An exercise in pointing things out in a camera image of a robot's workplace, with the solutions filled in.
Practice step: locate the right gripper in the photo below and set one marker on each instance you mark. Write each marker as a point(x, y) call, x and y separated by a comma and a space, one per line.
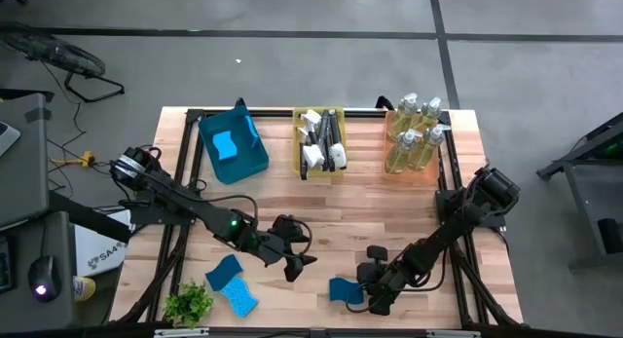
point(387, 277)

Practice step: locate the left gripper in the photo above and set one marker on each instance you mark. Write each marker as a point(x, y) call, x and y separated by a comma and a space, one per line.
point(265, 248)

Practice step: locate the blue plastic bin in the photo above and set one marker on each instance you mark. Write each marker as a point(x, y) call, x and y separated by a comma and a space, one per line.
point(238, 167)

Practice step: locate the yellow-green soap pump bottle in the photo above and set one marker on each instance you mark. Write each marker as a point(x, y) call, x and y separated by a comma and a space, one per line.
point(423, 153)
point(428, 116)
point(401, 121)
point(399, 158)

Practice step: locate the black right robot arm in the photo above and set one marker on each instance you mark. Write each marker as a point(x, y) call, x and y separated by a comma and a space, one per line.
point(452, 226)

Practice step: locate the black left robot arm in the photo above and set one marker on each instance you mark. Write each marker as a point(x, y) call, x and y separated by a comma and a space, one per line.
point(194, 209)

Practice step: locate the orange plastic bin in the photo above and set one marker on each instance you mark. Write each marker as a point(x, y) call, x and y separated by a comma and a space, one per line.
point(435, 175)

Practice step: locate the small green potted plant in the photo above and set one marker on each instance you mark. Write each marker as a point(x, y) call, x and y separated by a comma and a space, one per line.
point(189, 304)

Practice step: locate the yellow plastic bin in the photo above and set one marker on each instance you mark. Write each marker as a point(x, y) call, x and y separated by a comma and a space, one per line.
point(343, 133)

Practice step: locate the black clamp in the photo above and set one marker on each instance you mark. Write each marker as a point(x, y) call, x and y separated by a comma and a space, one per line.
point(240, 103)
point(384, 102)

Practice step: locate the white cardboard box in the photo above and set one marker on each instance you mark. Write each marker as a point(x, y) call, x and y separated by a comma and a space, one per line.
point(97, 250)

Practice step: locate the black desk beam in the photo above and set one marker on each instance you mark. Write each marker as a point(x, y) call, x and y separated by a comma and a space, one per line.
point(97, 226)

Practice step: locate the black metal cart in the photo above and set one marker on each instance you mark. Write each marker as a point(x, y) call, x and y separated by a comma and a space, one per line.
point(560, 166)

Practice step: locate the yellow bottle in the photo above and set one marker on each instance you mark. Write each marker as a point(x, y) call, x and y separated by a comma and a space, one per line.
point(85, 288)

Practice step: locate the yellow power plug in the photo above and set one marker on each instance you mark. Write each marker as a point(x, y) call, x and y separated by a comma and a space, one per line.
point(86, 159)

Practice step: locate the black box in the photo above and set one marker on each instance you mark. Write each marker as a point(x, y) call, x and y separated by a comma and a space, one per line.
point(612, 236)

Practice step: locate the black computer mouse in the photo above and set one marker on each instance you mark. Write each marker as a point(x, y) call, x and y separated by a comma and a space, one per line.
point(44, 272)

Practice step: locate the grey desk top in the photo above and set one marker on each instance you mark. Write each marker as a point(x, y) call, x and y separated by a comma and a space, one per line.
point(24, 182)

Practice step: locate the dark grey desk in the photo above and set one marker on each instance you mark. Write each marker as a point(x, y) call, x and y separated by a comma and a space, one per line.
point(19, 309)

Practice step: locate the black tape strip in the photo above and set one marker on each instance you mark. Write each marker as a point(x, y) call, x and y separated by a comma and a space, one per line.
point(38, 115)

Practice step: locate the black keyboard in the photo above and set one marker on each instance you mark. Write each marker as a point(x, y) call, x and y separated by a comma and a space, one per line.
point(5, 270)

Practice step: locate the grey tablet device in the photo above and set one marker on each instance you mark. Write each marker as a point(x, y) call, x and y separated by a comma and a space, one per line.
point(7, 138)

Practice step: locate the black floor fan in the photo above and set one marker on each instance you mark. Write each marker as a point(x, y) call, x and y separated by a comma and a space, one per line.
point(53, 53)

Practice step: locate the silver bracket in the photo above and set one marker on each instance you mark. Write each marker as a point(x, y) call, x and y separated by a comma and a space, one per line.
point(194, 332)
point(452, 334)

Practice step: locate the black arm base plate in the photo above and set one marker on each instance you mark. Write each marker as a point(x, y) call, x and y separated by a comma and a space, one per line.
point(494, 220)
point(141, 215)

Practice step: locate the black aluminium table frame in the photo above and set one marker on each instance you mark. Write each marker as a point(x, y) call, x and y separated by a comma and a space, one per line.
point(272, 113)

